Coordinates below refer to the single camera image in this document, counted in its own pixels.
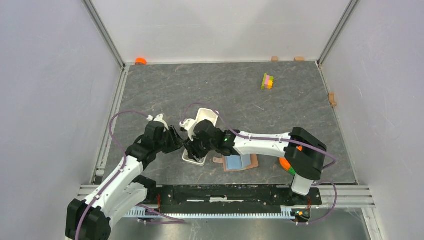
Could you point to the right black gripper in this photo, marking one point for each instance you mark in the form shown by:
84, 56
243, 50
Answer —
195, 154

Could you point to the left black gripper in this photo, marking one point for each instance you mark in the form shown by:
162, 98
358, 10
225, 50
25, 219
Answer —
176, 140

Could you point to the white rectangular tray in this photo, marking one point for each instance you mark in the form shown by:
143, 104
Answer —
202, 115

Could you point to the brown leather card holder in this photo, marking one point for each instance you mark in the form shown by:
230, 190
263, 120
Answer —
236, 163

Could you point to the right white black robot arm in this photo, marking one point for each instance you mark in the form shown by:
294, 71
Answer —
303, 151

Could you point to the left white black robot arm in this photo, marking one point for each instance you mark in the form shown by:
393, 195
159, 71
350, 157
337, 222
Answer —
94, 217

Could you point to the orange round cap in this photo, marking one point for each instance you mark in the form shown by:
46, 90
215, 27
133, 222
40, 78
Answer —
140, 61

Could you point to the orange horseshoe toy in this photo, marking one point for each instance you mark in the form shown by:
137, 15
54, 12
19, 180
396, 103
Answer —
286, 165

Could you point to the green toy block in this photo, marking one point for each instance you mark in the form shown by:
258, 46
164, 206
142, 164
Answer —
291, 171

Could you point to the colourful toy brick stack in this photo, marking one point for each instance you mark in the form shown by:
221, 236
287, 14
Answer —
267, 82

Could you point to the small wooden block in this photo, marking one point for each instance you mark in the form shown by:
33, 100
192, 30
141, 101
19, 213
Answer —
274, 59

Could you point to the flat wooden block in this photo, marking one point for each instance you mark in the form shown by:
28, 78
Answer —
299, 59

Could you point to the curved wooden piece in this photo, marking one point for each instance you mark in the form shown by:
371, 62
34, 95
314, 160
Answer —
332, 99

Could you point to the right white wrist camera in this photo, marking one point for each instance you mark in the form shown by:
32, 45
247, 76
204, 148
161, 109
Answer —
189, 125

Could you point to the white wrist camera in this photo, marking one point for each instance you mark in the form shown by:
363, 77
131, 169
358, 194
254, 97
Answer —
189, 125
159, 118

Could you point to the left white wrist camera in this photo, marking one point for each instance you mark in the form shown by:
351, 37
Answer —
159, 118

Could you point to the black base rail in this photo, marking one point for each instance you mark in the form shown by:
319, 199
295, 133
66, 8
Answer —
228, 199

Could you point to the blue-white cable duct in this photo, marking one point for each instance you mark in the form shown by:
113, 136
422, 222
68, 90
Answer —
142, 213

